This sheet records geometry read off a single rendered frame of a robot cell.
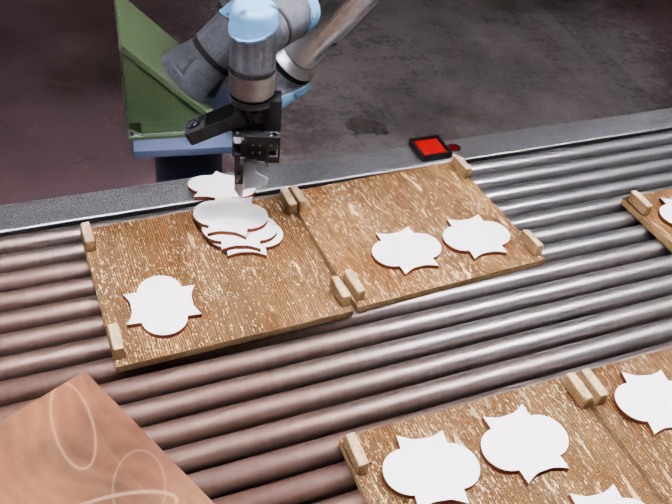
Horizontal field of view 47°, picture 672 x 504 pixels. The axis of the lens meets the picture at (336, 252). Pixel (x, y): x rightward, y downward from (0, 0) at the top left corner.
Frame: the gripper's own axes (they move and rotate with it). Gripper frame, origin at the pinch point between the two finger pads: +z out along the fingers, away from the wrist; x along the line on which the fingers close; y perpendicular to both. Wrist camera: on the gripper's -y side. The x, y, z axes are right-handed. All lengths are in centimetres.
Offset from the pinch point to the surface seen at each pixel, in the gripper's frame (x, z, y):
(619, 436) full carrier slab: -47, 11, 60
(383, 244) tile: -3.3, 9.6, 28.1
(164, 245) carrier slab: -3.5, 10.7, -13.2
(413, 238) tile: -1.4, 9.6, 34.2
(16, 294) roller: -15.1, 12.4, -37.3
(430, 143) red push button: 35, 11, 44
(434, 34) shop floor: 290, 103, 110
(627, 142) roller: 40, 12, 95
